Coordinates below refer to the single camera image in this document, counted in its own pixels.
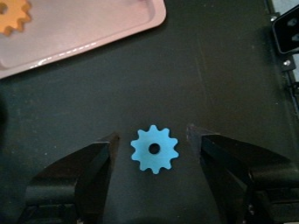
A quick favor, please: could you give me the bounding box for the yellow gear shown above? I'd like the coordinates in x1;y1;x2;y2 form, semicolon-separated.
0;0;34;37

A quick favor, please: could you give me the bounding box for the black box with screws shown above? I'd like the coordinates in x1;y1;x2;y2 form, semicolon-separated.
272;4;299;55

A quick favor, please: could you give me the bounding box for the pink plastic tray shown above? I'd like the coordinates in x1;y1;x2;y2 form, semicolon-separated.
0;0;167;80

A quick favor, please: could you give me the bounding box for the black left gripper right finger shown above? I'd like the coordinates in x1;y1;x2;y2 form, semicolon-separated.
186;122;299;224

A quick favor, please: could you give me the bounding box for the large blue gear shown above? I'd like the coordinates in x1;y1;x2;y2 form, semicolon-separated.
130;124;181;175

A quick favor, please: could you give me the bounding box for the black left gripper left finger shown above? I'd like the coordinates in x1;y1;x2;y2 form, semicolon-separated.
17;131;121;224

